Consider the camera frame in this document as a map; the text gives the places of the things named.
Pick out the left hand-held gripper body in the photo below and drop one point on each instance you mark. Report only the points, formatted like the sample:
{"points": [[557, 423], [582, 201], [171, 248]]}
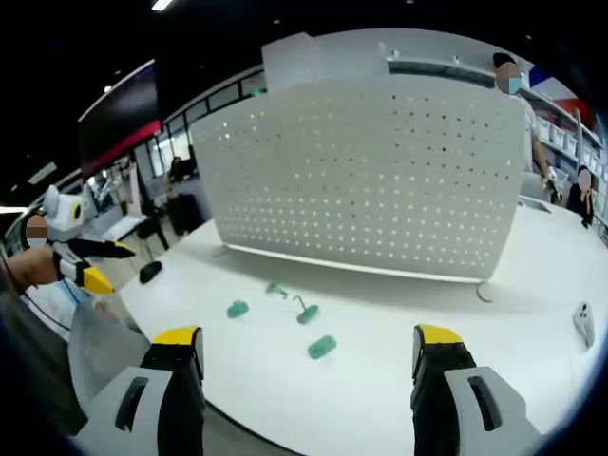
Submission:
{"points": [[62, 214]]}

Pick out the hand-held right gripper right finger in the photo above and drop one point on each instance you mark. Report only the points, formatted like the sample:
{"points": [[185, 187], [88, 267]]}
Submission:
{"points": [[456, 380]]}

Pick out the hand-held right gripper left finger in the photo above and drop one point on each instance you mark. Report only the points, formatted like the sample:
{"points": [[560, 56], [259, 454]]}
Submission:
{"points": [[157, 380]]}

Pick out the green hook assembly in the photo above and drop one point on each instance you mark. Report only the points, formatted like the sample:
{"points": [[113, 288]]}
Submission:
{"points": [[306, 313]]}

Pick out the person's left hand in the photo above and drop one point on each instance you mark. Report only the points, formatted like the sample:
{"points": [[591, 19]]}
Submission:
{"points": [[35, 268]]}

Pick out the person's white shirt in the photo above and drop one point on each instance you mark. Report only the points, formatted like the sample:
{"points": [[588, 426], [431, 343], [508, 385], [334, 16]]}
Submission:
{"points": [[57, 304]]}

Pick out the small black case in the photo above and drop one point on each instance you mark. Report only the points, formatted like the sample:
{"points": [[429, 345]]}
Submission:
{"points": [[149, 273]]}

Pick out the grey translucent chair back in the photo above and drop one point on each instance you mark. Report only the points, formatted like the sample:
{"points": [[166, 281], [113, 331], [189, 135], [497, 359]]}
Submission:
{"points": [[104, 347]]}

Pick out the white handheld device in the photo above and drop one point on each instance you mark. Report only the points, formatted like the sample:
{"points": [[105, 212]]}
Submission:
{"points": [[584, 325]]}

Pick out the white tray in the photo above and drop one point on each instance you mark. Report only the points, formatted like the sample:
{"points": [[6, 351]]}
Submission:
{"points": [[534, 204]]}

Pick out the white perforated pegboard panel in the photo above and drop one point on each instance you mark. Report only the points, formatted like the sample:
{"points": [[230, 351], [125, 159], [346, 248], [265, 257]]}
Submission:
{"points": [[361, 180]]}

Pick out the storage shelf with white bins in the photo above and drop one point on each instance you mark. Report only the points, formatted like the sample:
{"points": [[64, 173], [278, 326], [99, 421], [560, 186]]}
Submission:
{"points": [[570, 138]]}

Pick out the white cabinet box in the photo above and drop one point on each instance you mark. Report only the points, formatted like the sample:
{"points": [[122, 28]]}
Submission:
{"points": [[332, 57]]}

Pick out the large dark wall screen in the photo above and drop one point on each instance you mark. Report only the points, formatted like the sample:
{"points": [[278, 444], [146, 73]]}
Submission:
{"points": [[119, 123]]}

